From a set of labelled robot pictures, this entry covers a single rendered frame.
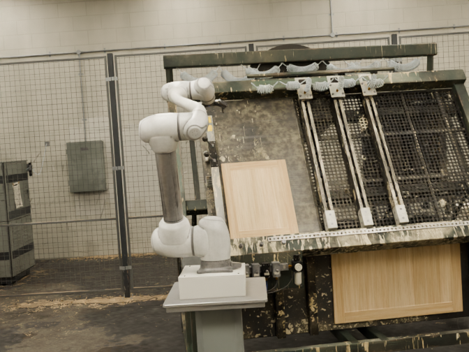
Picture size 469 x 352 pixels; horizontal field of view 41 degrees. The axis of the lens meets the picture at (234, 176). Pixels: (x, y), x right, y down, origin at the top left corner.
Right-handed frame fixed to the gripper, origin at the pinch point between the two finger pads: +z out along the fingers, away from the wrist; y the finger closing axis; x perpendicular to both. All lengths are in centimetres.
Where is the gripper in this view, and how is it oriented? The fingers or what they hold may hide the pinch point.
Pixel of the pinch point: (211, 112)
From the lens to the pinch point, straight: 381.0
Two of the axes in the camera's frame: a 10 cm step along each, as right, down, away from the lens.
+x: 1.3, 9.5, -2.9
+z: 0.8, 2.9, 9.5
